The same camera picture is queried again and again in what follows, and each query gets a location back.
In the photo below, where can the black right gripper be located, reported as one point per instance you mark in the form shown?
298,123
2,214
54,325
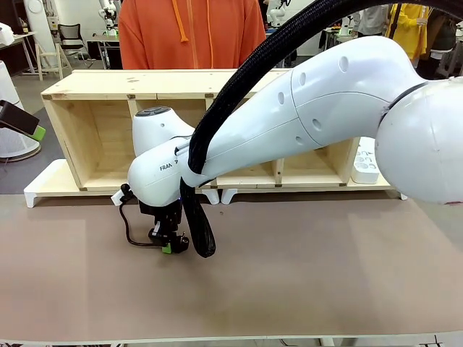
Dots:
159,213

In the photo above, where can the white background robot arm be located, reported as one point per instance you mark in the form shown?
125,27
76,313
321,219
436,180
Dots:
108,16
278,12

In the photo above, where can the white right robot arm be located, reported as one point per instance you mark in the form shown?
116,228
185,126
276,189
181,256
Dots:
325,108

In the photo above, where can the grey side table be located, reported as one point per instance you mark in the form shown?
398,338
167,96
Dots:
16,43

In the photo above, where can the black office chair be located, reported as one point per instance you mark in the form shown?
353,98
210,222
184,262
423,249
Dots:
70,38

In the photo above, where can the light wooden open shelf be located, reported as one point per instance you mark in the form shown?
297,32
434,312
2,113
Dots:
108,83

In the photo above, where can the tall white appliance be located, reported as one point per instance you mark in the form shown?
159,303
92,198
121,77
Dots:
40,21

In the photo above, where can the dark background desk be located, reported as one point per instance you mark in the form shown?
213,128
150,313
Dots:
105,50

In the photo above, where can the person in orange hoodie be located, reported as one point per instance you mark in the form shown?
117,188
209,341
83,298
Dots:
191,36

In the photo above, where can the white box with printed circles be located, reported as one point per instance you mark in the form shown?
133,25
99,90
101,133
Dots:
364,162

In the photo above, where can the person in yellow jacket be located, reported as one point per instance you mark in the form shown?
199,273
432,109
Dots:
407,29

